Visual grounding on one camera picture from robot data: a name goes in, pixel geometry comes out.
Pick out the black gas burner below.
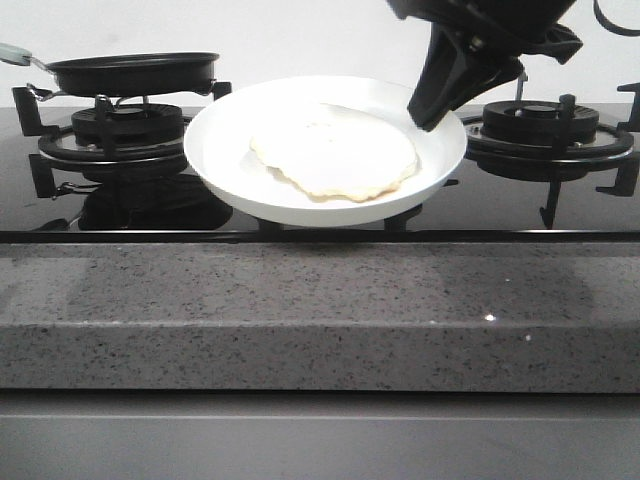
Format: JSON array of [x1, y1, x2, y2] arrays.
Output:
[[463, 95, 634, 172], [38, 104, 187, 177]]

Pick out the fried egg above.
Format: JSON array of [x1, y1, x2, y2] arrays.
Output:
[[249, 102, 419, 202]]

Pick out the black right gas burner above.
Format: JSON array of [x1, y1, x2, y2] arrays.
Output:
[[463, 95, 634, 172]]

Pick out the black pan support grate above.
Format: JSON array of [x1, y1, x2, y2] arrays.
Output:
[[13, 84, 215, 210], [439, 72, 640, 231]]

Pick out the black cable loop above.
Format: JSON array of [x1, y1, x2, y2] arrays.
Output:
[[592, 0, 640, 37]]

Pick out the black left gas burner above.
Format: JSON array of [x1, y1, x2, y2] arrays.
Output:
[[38, 104, 187, 177]]

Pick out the black right pan support grate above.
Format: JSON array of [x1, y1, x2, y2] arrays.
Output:
[[439, 72, 640, 231]]

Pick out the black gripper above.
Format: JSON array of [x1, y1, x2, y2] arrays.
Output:
[[388, 0, 582, 131]]

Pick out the black glass cooktop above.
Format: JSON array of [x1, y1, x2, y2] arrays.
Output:
[[1, 108, 639, 244]]

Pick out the grey cabinet front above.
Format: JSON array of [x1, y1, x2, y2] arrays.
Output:
[[1, 391, 639, 479]]

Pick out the black left pan support grate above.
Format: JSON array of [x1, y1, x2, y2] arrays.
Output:
[[13, 84, 215, 210]]

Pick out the white round plate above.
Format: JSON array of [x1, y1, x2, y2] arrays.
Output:
[[183, 75, 467, 227]]

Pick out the black frying pan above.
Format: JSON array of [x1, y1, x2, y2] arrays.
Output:
[[1, 43, 219, 98]]

